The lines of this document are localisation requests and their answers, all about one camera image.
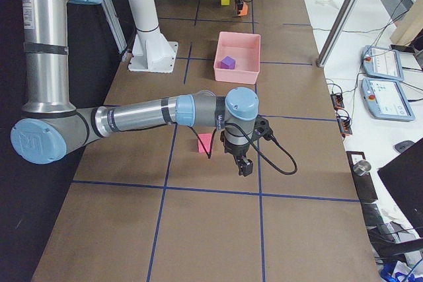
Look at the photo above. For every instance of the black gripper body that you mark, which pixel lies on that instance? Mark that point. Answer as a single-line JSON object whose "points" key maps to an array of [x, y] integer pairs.
{"points": [[235, 150]]}

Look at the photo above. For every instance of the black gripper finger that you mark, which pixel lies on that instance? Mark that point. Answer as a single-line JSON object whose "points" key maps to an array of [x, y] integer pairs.
{"points": [[246, 167], [237, 160], [239, 5]]}

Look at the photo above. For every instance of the orange foam block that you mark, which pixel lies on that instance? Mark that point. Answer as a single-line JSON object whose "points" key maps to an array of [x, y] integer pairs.
{"points": [[244, 11]]}

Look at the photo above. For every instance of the purple foam block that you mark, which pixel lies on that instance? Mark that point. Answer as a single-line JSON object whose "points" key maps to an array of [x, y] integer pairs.
{"points": [[228, 63]]}

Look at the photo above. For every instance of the pink plastic bin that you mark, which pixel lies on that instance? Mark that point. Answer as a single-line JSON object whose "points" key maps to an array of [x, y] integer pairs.
{"points": [[244, 49]]}

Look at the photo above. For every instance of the red foam block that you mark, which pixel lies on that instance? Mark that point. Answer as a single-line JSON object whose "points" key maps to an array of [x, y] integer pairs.
{"points": [[204, 142]]}

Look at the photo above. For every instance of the white paper wad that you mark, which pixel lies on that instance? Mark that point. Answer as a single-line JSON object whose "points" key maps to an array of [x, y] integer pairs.
{"points": [[326, 2]]}

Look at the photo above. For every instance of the black orange connector box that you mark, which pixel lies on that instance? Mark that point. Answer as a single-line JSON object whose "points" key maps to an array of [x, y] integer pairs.
{"points": [[337, 100], [344, 124]]}

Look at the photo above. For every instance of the silver metal cylinder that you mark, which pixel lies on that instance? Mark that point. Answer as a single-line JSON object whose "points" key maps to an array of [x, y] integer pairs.
{"points": [[361, 168]]}

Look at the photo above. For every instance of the black box with label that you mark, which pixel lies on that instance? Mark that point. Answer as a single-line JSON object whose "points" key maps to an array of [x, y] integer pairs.
{"points": [[363, 184]]}

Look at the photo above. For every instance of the lower teach pendant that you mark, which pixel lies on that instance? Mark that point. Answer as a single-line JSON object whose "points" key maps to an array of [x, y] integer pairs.
{"points": [[386, 100]]}

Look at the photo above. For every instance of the teach pendant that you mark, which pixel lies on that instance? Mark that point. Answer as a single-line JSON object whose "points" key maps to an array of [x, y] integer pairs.
{"points": [[382, 63], [386, 100]]}

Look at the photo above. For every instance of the black monitor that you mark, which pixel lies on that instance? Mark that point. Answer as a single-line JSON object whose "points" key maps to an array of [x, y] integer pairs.
{"points": [[402, 177]]}

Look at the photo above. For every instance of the upper teach pendant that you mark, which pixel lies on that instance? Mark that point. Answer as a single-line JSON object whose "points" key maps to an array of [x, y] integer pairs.
{"points": [[382, 63]]}

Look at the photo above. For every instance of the black computer mouse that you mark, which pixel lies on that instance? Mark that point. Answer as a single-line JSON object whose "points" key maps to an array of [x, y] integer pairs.
{"points": [[402, 146]]}

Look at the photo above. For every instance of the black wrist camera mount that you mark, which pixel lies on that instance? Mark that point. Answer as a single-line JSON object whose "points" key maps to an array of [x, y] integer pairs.
{"points": [[262, 129]]}

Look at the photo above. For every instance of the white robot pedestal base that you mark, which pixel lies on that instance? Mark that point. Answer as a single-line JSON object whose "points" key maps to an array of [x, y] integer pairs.
{"points": [[151, 51]]}

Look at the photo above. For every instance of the aluminium frame post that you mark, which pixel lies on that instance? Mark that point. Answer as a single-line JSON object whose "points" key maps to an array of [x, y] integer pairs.
{"points": [[335, 32]]}

